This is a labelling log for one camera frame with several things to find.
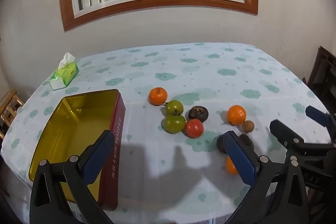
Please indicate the small green tomato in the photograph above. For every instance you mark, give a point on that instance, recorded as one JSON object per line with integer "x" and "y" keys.
{"x": 174, "y": 107}

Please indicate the green tissue pack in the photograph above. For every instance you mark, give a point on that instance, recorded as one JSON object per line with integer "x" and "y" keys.
{"x": 64, "y": 74}

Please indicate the large green tomato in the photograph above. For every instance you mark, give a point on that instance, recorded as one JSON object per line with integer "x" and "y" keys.
{"x": 174, "y": 124}

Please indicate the green patterned tablecloth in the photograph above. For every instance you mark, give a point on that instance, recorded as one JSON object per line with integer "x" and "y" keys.
{"x": 210, "y": 69}

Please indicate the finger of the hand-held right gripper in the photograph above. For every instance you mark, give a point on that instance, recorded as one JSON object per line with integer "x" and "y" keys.
{"x": 317, "y": 114}
{"x": 283, "y": 132}

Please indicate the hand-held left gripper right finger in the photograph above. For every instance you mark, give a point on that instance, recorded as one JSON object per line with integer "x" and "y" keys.
{"x": 241, "y": 158}

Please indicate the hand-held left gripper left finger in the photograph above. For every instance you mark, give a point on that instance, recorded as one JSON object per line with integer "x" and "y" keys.
{"x": 101, "y": 151}

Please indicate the light wooden chair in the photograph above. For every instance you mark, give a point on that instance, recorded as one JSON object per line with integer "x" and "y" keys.
{"x": 9, "y": 106}

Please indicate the dark wooden furniture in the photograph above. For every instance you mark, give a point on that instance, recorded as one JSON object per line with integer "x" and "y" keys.
{"x": 324, "y": 74}

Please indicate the orange mandarin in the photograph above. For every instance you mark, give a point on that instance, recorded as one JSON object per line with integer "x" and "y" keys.
{"x": 158, "y": 96}
{"x": 230, "y": 166}
{"x": 236, "y": 115}

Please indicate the dark brown passion fruit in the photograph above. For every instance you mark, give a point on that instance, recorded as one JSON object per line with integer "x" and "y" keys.
{"x": 247, "y": 141}
{"x": 198, "y": 113}

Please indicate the brown kiwi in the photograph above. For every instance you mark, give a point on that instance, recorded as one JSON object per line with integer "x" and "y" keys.
{"x": 248, "y": 126}

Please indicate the red tomato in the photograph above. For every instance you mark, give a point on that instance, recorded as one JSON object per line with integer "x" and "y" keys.
{"x": 194, "y": 128}

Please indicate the red and gold tin box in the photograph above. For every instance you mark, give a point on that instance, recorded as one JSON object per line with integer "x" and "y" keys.
{"x": 78, "y": 119}

